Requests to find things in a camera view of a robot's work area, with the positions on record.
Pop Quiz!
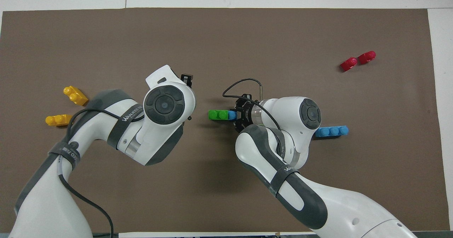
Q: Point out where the green two-stud toy brick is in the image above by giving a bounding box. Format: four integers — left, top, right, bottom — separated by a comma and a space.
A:
208, 109, 229, 121

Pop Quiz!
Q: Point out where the red one-stud toy brick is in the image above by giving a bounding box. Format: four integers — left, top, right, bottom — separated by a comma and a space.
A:
358, 51, 376, 65
340, 57, 358, 72

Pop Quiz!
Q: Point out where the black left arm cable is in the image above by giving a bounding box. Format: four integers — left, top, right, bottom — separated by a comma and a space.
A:
58, 111, 143, 238

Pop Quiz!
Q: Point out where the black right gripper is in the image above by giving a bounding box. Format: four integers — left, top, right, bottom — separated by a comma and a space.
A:
229, 94, 261, 133

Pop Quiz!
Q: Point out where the brown paper table mat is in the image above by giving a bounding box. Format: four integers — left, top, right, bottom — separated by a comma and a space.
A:
0, 7, 451, 233

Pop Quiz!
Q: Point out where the yellow two-stud toy brick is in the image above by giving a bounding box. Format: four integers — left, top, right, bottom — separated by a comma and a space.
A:
63, 86, 88, 106
45, 114, 74, 127

